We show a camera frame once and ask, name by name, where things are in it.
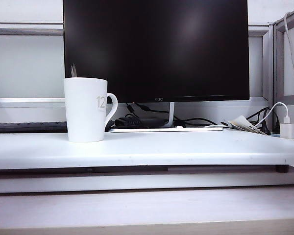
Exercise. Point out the black board foot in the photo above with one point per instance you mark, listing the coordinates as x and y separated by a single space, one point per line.
281 169

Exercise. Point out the white USB charger block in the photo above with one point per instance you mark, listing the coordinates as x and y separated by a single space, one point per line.
287 131

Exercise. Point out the dark computer keyboard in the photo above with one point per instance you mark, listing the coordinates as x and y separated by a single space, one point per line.
27 127

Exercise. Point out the grey metal partition post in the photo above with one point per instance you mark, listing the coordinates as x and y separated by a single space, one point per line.
271 73

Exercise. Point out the black AOC computer monitor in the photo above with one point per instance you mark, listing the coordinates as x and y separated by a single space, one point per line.
156 49

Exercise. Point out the folded paper booklet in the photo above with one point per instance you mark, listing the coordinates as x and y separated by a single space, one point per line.
242 122

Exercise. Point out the white mug with 12 print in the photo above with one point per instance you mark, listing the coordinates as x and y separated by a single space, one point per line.
85 110

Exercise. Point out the metal spoon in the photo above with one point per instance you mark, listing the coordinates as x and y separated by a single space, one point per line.
74 72

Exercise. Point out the black power adapter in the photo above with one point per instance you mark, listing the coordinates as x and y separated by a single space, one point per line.
142 121

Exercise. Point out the white lower desk board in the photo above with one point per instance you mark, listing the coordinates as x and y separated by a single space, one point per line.
147 181

